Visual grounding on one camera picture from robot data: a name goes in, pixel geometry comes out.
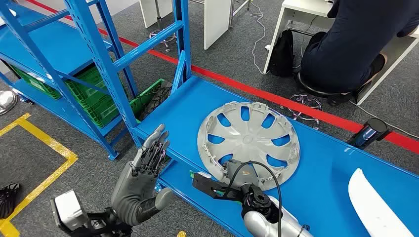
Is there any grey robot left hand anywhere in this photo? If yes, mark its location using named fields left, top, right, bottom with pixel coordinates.
left=110, top=123, right=174, bottom=227

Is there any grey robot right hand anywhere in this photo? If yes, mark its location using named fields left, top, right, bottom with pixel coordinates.
left=225, top=159, right=259, bottom=189

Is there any silver plastic hubcap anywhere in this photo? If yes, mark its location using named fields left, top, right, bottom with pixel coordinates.
left=196, top=101, right=301, bottom=192

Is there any blue metal shelf rack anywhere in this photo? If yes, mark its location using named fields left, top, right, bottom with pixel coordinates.
left=64, top=0, right=419, bottom=237
left=0, top=0, right=140, bottom=161

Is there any white curved plastic part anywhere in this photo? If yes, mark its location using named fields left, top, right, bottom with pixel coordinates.
left=348, top=168, right=417, bottom=237

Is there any red barrier belt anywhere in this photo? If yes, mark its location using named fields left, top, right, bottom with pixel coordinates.
left=24, top=0, right=419, bottom=155

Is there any green plastic crate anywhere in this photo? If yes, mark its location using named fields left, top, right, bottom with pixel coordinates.
left=9, top=64, right=63, bottom=100
left=129, top=78, right=166, bottom=124
left=65, top=66, right=125, bottom=129

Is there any black seat chrome stool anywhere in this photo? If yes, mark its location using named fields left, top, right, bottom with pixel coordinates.
left=288, top=72, right=348, bottom=131
left=149, top=0, right=178, bottom=53

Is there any black backpack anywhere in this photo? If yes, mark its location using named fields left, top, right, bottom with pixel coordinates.
left=268, top=29, right=295, bottom=78

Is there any chrome stanchion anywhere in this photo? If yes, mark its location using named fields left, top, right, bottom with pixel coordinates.
left=0, top=90, right=18, bottom=116

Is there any person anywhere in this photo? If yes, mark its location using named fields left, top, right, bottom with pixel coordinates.
left=299, top=0, right=419, bottom=107

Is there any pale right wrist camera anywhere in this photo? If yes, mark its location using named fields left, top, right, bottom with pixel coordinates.
left=191, top=170, right=226, bottom=199

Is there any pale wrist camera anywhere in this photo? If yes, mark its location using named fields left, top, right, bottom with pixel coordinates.
left=50, top=190, right=89, bottom=234
left=191, top=170, right=226, bottom=199

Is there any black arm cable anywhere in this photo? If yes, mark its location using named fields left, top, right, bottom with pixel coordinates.
left=224, top=160, right=284, bottom=237

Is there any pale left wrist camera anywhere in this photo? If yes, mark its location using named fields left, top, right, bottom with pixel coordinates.
left=50, top=190, right=89, bottom=234

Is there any black barrier post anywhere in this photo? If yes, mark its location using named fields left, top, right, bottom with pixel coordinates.
left=347, top=118, right=391, bottom=151

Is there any white floor cable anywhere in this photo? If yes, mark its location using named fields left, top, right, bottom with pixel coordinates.
left=249, top=0, right=272, bottom=76

